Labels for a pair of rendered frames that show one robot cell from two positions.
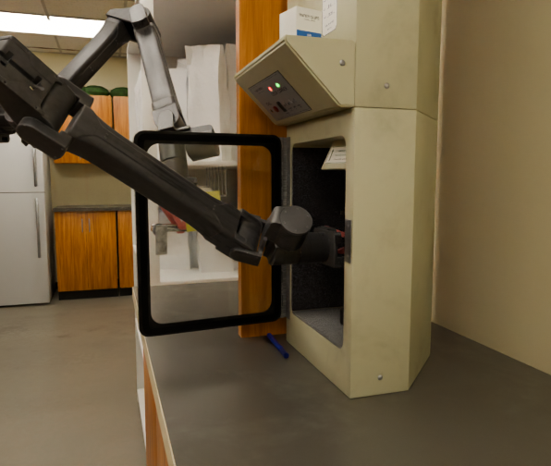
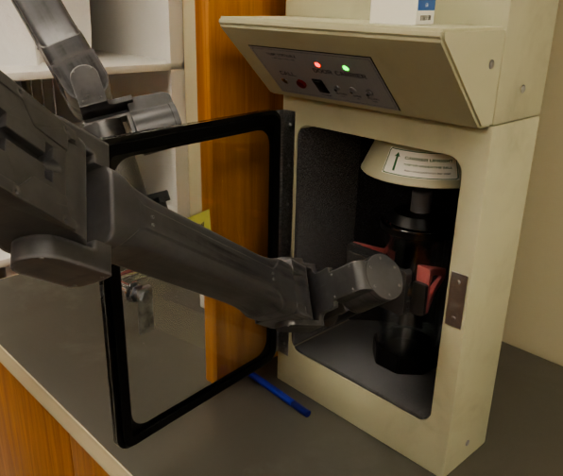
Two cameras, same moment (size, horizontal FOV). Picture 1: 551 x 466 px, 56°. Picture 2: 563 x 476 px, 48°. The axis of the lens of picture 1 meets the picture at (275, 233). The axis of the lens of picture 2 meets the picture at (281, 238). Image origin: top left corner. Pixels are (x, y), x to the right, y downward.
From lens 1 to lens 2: 0.54 m
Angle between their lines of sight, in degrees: 29
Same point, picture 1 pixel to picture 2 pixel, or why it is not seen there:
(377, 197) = (494, 240)
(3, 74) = (8, 173)
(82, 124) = (122, 214)
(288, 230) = (383, 297)
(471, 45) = not seen: outside the picture
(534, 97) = not seen: outside the picture
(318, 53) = (472, 54)
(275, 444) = not seen: outside the picture
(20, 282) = not seen: outside the picture
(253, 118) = (228, 76)
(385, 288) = (485, 344)
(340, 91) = (484, 107)
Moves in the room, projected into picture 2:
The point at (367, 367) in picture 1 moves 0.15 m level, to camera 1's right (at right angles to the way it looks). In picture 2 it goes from (459, 438) to (541, 410)
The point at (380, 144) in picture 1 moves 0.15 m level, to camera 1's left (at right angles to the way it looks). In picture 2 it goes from (505, 171) to (397, 184)
